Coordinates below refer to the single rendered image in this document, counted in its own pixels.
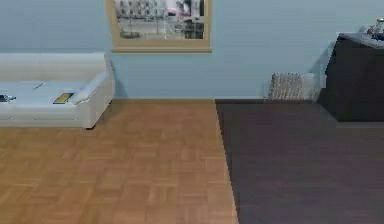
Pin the wooden framed window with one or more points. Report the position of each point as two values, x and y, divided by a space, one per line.
161 45

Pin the white sofa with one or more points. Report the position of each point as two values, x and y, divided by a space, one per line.
90 100

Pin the yellow flat book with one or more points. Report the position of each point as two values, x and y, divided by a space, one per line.
63 98

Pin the dark brown cabinet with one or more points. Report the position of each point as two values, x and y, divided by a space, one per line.
360 83

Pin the small dark grey object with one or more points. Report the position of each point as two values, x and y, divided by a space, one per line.
5 98

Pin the grey jar with red bits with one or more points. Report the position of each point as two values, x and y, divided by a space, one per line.
377 29

